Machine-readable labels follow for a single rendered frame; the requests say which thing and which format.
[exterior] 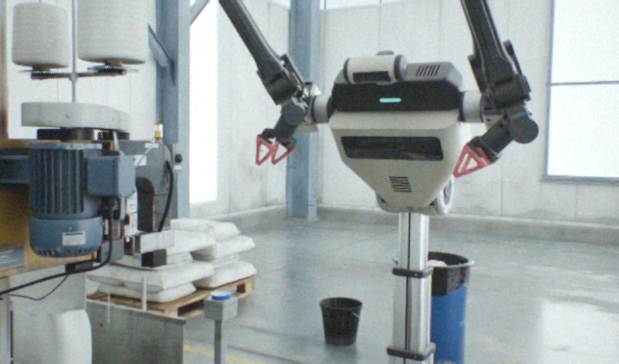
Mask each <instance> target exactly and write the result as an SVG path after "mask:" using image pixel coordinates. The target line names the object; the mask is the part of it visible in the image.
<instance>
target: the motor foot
mask: <svg viewBox="0 0 619 364"><path fill-rule="evenodd" d="M30 149H33V148H29V147H0V187H7V186H23V185H29V172H28V150H30Z"/></svg>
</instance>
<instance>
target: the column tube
mask: <svg viewBox="0 0 619 364"><path fill-rule="evenodd" d="M8 138H9V125H8V63H7V0H0V139H8ZM7 289H10V277H9V276H5V277H0V292H1V291H4V290H7ZM0 297H3V299H4V300H0V364H11V313H10V292H8V293H6V294H3V295H0Z"/></svg>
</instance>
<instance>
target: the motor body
mask: <svg viewBox="0 0 619 364"><path fill-rule="evenodd" d="M29 148H33V149H30V150H28V172H29V210H30V211H33V212H36V215H35V216H32V217H30V218H29V222H28V224H29V240H30V248H31V249H32V251H33V252H34V254H36V255H39V256H42V257H49V258H70V257H80V256H85V255H89V254H92V253H94V252H97V251H98V250H99V248H100V247H101V245H102V236H103V225H104V222H103V216H102V215H100V214H97V202H102V196H98V195H88V194H87V191H86V161H87V160H88V158H89V157H102V151H101V150H99V149H102V143H29Z"/></svg>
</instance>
